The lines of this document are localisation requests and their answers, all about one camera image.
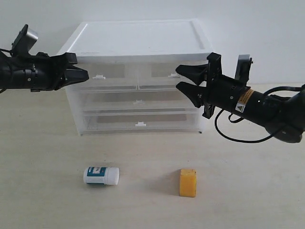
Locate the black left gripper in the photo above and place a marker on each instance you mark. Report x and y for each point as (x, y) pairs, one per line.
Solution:
(51, 73)

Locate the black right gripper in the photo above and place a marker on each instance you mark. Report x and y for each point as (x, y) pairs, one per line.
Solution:
(220, 90)

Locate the yellow rectangular block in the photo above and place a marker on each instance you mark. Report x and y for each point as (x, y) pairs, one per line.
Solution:
(187, 183)

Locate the white medicine bottle teal label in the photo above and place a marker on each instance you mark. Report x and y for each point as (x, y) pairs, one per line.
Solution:
(101, 175)

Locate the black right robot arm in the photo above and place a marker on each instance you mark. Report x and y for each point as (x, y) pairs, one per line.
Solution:
(280, 110)

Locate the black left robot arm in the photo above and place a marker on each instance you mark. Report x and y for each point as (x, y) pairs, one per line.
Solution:
(16, 72)

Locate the clear bottom wide drawer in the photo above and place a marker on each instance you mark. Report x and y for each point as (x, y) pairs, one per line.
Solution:
(147, 121)

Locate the clear wide drawer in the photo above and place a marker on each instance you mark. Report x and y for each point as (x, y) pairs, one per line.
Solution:
(134, 100)
(147, 121)

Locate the clear middle wide drawer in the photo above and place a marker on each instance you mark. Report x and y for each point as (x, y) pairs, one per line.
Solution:
(134, 100)

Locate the white plastic drawer cabinet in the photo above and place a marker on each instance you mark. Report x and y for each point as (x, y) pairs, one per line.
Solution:
(133, 43)

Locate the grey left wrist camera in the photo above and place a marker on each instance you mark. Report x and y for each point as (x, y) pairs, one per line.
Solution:
(24, 41)

